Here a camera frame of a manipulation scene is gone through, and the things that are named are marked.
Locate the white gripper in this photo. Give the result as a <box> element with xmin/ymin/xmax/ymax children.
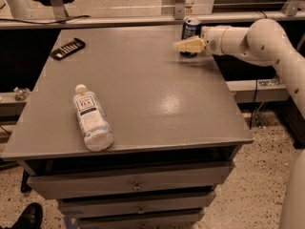
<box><xmin>173</xmin><ymin>26</ymin><xmax>230</xmax><ymax>55</ymax></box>

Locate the blue pepsi can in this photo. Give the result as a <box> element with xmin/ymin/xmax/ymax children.
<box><xmin>180</xmin><ymin>16</ymin><xmax>203</xmax><ymax>58</ymax></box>

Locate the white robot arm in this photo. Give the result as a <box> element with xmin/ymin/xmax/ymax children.
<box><xmin>174</xmin><ymin>18</ymin><xmax>305</xmax><ymax>229</ymax></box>

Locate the blue plastic tea bottle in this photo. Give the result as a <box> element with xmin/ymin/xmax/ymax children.
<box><xmin>73</xmin><ymin>84</ymin><xmax>113</xmax><ymax>152</ymax></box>

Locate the grey drawer cabinet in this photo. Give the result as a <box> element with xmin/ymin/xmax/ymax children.
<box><xmin>0</xmin><ymin>24</ymin><xmax>254</xmax><ymax>229</ymax></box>

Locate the black remote control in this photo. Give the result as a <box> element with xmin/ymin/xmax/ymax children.
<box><xmin>50</xmin><ymin>38</ymin><xmax>86</xmax><ymax>60</ymax></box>

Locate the middle grey drawer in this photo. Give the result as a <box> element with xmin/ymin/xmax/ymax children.
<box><xmin>59</xmin><ymin>191</ymin><xmax>215</xmax><ymax>219</ymax></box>

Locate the grey drawer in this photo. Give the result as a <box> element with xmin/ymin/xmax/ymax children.
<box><xmin>77</xmin><ymin>209</ymin><xmax>203</xmax><ymax>229</ymax></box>
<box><xmin>28</xmin><ymin>161</ymin><xmax>234</xmax><ymax>199</ymax></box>
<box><xmin>59</xmin><ymin>191</ymin><xmax>215</xmax><ymax>219</ymax></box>

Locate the small crumpled clear object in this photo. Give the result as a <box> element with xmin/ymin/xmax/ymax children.
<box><xmin>13</xmin><ymin>87</ymin><xmax>31</xmax><ymax>101</ymax></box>

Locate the white pipe top left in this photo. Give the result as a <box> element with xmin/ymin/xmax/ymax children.
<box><xmin>5</xmin><ymin>0</ymin><xmax>32</xmax><ymax>19</ymax></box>

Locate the top grey drawer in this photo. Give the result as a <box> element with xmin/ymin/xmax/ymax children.
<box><xmin>28</xmin><ymin>161</ymin><xmax>234</xmax><ymax>199</ymax></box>

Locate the bottom grey drawer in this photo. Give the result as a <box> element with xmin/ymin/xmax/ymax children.
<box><xmin>77</xmin><ymin>209</ymin><xmax>203</xmax><ymax>229</ymax></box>

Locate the black shoe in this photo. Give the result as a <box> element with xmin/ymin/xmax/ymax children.
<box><xmin>11</xmin><ymin>202</ymin><xmax>43</xmax><ymax>229</ymax></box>

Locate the grey metal rail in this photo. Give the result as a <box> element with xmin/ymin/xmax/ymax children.
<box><xmin>0</xmin><ymin>10</ymin><xmax>305</xmax><ymax>30</ymax></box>

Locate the black cable on rail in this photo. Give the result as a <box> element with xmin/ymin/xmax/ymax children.
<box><xmin>0</xmin><ymin>14</ymin><xmax>92</xmax><ymax>26</ymax></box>

